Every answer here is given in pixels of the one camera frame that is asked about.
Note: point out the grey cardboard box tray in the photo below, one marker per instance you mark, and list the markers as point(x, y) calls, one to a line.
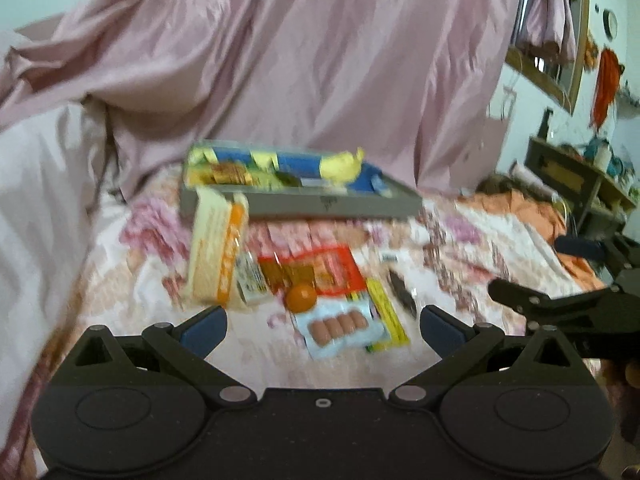
point(306, 203)

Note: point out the sausages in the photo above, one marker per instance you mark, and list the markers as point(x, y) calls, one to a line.
point(337, 324)

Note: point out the red tofu snack packet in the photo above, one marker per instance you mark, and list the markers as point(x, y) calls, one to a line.
point(332, 271)

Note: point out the yellow biscuit packet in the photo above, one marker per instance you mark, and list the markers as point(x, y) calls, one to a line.
point(395, 335)

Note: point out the white pink duvet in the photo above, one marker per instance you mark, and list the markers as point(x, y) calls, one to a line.
point(51, 166)

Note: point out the dark wooden side table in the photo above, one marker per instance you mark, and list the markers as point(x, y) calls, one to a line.
point(597, 203)

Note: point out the small orange mandarin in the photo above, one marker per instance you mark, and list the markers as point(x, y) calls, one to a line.
point(300, 298)

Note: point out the floral bed sheet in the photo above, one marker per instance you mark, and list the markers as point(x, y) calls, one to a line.
point(138, 254)

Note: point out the orange cloth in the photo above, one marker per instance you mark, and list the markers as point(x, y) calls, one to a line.
point(544, 219)

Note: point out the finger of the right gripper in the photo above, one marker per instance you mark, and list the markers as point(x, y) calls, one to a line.
point(534, 304)
point(604, 252)

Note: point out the orange cream bread package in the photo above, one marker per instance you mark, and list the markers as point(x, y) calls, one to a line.
point(217, 238)

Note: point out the gold foil snack packet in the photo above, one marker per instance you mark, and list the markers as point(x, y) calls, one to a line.
point(227, 173)

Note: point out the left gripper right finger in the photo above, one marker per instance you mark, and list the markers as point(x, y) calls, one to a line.
point(461, 349)

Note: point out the small white snack packet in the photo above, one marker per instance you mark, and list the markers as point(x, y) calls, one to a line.
point(250, 281)

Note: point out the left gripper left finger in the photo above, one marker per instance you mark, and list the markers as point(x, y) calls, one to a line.
point(182, 349)

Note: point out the orange hanging tassel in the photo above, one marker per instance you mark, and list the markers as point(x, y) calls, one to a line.
point(608, 81)

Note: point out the pink satin curtain cloth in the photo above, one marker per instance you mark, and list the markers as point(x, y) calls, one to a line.
point(406, 81)

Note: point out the clear packet dark dried fish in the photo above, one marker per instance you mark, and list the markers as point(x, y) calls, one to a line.
point(404, 296)

